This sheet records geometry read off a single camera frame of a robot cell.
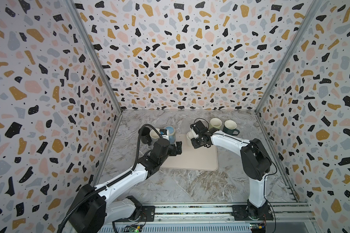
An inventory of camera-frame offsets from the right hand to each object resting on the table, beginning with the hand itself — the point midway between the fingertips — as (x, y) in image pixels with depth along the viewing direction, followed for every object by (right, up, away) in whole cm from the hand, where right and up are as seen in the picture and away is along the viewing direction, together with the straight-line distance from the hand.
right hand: (195, 142), depth 96 cm
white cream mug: (-4, +4, +1) cm, 6 cm away
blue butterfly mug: (-15, +6, -2) cm, 17 cm away
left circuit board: (-33, -39, -26) cm, 57 cm away
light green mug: (+15, +13, +7) cm, 21 cm away
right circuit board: (+29, -39, -24) cm, 54 cm away
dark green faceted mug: (+24, +11, +5) cm, 27 cm away
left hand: (-12, +2, -14) cm, 19 cm away
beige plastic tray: (+4, -11, -3) cm, 12 cm away
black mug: (-33, +3, -1) cm, 33 cm away
